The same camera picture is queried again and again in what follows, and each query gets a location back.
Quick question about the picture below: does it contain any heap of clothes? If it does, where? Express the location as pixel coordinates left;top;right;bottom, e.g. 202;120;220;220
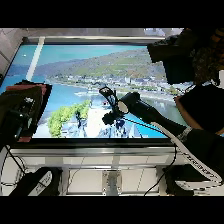
188;27;224;86

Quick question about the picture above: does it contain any black cable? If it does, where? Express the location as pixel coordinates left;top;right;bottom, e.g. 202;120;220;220
143;145;178;197
0;145;28;188

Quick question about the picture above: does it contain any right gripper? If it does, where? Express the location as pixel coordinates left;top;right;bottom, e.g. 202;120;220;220
101;111;125;127

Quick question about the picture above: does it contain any dark red garment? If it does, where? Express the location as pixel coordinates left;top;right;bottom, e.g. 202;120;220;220
5;83;48;144

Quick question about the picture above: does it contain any silver frame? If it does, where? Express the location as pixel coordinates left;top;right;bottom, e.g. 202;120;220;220
0;145;224;197

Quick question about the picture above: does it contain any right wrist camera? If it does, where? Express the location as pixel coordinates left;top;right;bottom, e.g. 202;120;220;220
98;85;119;109

